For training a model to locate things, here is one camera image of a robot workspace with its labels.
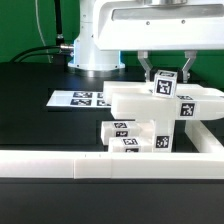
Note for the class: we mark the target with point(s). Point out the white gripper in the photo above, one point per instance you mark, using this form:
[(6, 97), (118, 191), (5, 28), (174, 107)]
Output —
[(132, 25)]

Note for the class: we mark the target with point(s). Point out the white tagged cube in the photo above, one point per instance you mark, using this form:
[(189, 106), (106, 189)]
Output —
[(165, 83)]

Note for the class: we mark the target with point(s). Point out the white chair back frame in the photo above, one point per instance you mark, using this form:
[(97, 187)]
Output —
[(135, 100)]

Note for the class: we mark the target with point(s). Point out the white chair seat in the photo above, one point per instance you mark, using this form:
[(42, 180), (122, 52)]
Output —
[(160, 132)]

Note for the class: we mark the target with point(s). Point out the black vertical pole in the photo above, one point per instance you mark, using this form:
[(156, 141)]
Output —
[(58, 23)]

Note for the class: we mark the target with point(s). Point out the white U-shaped fence frame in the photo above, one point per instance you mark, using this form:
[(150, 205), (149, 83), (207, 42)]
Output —
[(206, 163)]

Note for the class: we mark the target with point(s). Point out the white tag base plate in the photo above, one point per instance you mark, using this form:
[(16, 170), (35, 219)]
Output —
[(79, 99)]

